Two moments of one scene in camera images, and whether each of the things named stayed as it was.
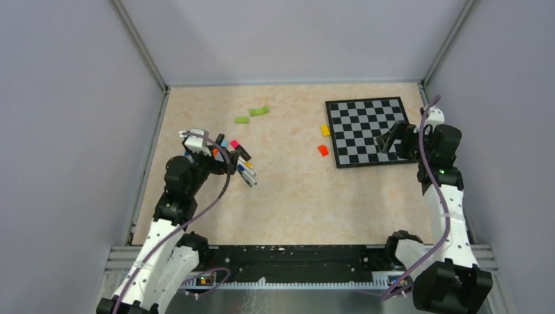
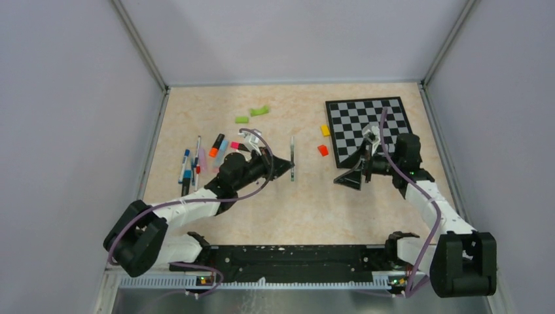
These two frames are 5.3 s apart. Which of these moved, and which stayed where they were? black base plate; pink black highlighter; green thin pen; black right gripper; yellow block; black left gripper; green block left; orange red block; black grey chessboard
Moved: green thin pen; black right gripper; black left gripper
Stayed: green block left; black base plate; yellow block; pink black highlighter; orange red block; black grey chessboard
